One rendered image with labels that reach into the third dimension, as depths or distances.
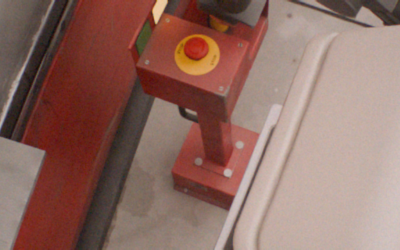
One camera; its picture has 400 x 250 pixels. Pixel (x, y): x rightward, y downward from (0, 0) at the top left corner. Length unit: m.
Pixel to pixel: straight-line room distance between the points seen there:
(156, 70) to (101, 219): 0.77
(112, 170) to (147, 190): 0.11
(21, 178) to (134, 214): 1.02
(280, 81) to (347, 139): 1.50
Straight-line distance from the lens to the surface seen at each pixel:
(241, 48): 1.17
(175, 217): 1.88
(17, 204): 0.90
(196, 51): 1.14
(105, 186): 1.88
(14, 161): 0.91
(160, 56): 1.17
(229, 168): 1.78
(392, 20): 0.71
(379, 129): 0.49
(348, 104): 0.52
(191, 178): 1.78
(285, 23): 2.07
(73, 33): 1.26
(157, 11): 1.17
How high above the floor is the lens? 1.83
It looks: 69 degrees down
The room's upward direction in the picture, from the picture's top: 11 degrees counter-clockwise
